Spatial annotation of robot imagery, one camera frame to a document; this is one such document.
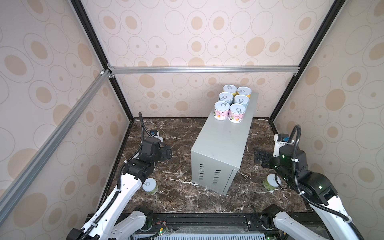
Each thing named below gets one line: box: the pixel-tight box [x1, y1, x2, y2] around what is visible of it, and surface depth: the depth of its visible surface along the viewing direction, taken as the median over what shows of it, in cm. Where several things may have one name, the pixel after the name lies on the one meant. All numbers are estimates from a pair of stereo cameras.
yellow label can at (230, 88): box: [223, 84, 238, 96], surface depth 81 cm
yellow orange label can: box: [237, 86, 252, 98], surface depth 80 cm
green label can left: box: [142, 178, 159, 196], surface depth 82 cm
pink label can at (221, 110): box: [213, 101, 230, 121], surface depth 72 cm
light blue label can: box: [218, 92, 234, 105], surface depth 76 cm
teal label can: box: [233, 94, 250, 109], surface depth 75 cm
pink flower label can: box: [228, 103, 246, 124], surface depth 71 cm
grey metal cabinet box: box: [190, 92, 259, 196], surface depth 66 cm
